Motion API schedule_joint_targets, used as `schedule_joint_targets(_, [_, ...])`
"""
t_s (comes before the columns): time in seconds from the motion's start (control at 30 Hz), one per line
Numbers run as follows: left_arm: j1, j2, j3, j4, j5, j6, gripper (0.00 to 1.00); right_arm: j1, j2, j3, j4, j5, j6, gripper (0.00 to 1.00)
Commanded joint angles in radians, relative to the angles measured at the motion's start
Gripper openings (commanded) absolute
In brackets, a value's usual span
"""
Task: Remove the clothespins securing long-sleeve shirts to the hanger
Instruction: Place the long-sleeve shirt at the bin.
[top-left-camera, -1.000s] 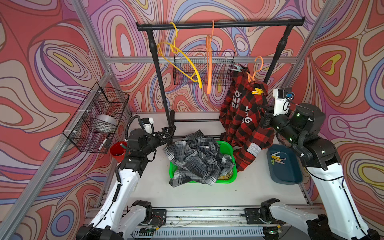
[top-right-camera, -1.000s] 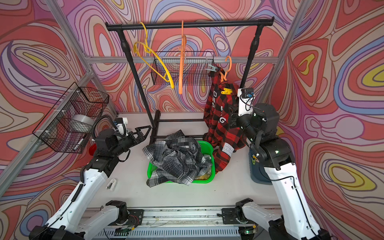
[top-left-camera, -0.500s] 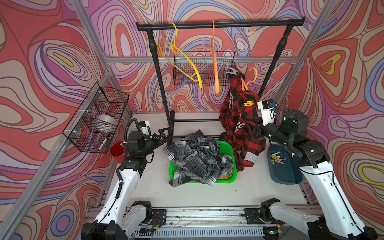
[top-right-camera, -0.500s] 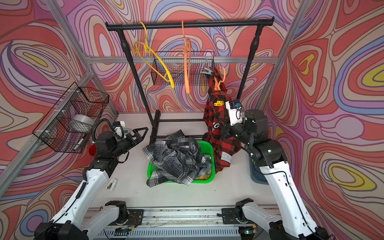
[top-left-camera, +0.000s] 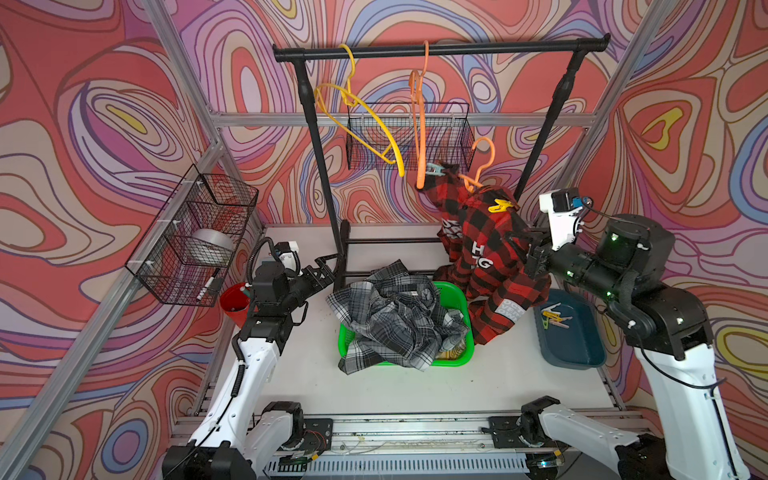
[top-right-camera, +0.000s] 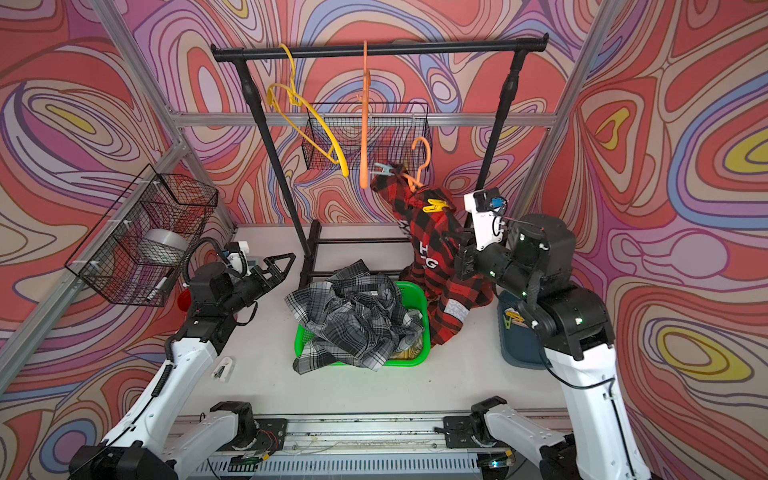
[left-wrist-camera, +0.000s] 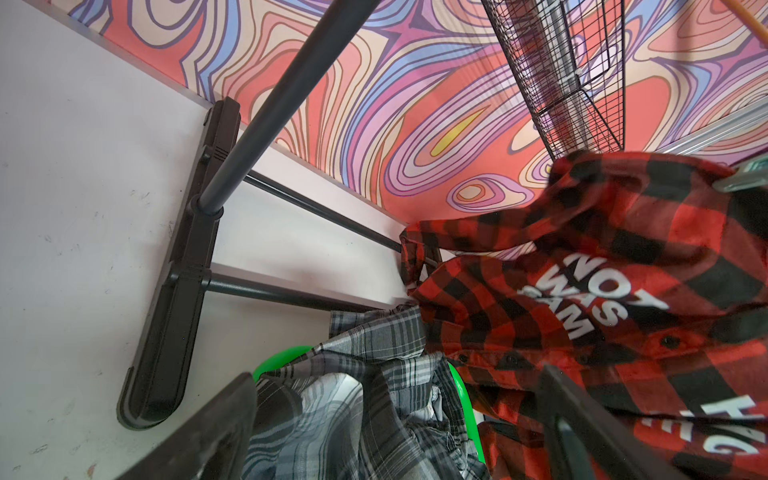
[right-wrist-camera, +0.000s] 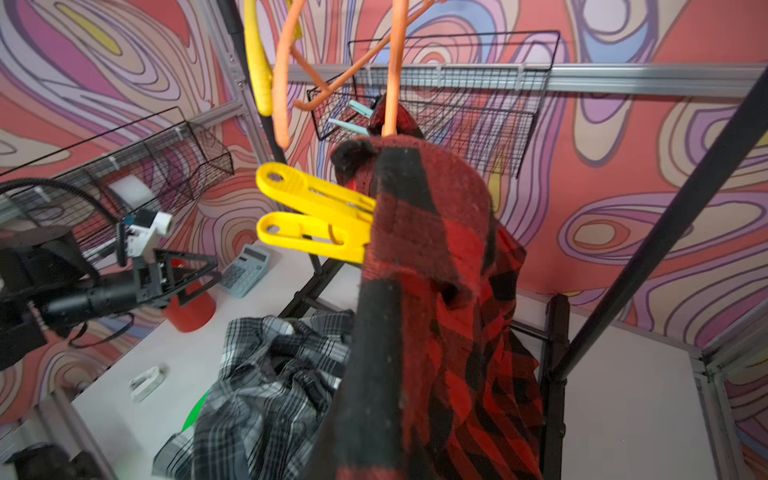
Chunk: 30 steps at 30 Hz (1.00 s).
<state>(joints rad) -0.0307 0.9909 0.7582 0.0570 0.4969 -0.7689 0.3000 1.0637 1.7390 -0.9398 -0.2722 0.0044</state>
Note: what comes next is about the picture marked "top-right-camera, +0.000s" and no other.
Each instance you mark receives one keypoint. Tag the dark teal bin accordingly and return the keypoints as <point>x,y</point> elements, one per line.
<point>519,346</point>

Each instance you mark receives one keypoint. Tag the black clothes rack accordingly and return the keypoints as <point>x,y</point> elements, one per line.
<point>311,239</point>

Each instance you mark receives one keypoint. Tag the rear black wire basket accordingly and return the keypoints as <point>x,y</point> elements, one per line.
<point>392,133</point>

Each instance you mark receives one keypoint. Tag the grey plaid long-sleeve shirt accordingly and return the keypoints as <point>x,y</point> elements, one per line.
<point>354,324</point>

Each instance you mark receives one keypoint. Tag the grey tape roll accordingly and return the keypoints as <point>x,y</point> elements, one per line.
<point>162,247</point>

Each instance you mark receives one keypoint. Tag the orange hanger with grey shirt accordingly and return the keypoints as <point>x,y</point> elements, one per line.
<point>364,167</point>

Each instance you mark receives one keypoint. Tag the red plastic cup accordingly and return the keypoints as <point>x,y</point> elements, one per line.
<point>184,300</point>

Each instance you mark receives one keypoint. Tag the orange hanger with red shirt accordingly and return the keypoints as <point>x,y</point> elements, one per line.
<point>422,147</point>

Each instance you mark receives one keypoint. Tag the red plaid long-sleeve shirt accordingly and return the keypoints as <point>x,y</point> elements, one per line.
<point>434,239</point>

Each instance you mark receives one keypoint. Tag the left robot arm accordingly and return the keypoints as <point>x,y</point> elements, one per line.
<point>221,284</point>

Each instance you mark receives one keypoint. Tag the green plastic basket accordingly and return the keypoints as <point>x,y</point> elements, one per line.
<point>420,348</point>

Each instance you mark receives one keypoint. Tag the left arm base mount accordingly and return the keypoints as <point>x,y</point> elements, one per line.
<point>266,435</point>

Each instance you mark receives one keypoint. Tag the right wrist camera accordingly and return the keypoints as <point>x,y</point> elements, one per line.
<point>487,210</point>

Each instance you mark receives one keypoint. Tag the teal clothespin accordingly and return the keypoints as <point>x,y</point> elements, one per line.
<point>384,169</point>

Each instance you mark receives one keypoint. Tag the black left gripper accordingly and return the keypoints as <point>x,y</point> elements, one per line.
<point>271,273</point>

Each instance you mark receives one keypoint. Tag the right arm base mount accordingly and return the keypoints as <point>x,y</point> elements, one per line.
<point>467,431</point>

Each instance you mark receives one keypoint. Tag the yellow plaid long-sleeve shirt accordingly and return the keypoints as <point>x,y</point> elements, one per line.
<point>410,354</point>

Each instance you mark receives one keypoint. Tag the black wire basket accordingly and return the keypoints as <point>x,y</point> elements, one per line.
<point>138,262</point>
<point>392,133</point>

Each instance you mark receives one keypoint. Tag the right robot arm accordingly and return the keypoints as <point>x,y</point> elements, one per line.
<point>531,259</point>

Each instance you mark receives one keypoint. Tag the white clothespin on table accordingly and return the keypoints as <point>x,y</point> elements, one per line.
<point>223,370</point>

